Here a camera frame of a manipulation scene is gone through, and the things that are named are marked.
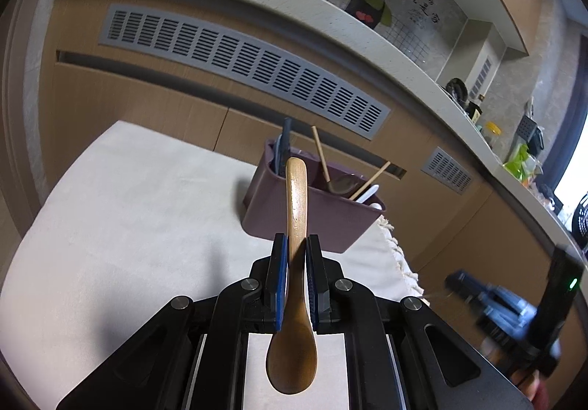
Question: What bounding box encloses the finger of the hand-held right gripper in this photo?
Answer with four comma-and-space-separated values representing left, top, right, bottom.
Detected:
445, 270, 507, 317

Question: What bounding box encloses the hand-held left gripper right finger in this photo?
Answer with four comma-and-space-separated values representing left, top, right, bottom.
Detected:
305, 233, 536, 410

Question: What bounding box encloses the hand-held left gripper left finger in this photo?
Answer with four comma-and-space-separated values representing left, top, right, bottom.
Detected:
55, 233, 290, 410

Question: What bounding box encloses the purple utensil holder box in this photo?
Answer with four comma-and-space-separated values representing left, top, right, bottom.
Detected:
242, 139, 387, 253

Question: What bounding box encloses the wooden spoon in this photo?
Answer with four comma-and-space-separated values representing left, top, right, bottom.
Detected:
265, 157, 319, 395

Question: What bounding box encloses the round-bowl metal spoon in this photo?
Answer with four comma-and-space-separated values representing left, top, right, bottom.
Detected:
328, 176, 363, 198

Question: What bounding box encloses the wooden chopstick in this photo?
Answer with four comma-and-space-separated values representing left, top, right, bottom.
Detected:
311, 126, 331, 184
349, 161, 391, 200

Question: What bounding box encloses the blue utensil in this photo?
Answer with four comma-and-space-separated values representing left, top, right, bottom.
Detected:
280, 117, 294, 176

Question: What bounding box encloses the black basket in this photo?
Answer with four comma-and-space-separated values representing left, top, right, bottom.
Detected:
570, 192, 588, 251

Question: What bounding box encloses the small grey vent grille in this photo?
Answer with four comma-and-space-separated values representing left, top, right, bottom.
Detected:
420, 147, 474, 196

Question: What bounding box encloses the green vegetable bag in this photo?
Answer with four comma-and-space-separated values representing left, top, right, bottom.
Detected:
503, 144, 543, 182

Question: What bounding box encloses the window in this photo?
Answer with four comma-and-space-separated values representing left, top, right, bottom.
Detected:
553, 130, 588, 218

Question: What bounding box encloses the metal box grater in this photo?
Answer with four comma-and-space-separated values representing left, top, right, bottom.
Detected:
517, 114, 539, 145

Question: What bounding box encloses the white fringed tablecloth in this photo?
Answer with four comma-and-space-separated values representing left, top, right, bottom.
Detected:
0, 120, 423, 410

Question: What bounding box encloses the black round pan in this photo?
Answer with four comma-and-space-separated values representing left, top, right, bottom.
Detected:
445, 78, 467, 104

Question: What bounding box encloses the large grey vent grille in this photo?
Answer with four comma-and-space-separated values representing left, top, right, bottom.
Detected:
98, 3, 393, 138

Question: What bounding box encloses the wooden cabinet front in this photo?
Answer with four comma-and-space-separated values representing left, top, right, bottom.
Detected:
28, 0, 588, 301

